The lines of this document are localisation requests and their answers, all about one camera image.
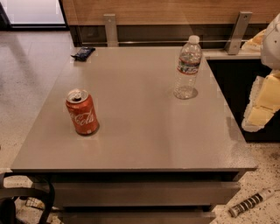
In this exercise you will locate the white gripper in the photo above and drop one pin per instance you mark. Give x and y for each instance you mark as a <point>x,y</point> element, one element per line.
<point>271,46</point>

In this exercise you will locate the clear plastic water bottle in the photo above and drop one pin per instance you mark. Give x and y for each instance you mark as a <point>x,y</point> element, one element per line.
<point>187,68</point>

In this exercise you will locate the dark blue rxbar wrapper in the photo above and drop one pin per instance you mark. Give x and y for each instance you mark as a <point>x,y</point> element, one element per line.
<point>83,53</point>

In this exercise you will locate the white striped power strip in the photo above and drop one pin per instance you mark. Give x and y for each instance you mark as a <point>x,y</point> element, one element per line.
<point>251,202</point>

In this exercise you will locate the grey table drawer unit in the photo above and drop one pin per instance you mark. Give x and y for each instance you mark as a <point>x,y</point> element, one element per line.
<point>141,197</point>

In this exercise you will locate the red coca-cola can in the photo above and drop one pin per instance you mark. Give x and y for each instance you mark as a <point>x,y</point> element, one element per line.
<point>81,109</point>

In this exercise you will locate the right metal bracket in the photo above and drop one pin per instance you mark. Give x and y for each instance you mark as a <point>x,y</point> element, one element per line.
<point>233,45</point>

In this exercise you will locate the metal bracket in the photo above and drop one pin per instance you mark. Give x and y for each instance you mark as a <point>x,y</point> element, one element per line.
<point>111,30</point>
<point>233,45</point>

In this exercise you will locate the left metal bracket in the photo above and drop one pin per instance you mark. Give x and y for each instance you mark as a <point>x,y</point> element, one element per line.
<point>111,30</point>

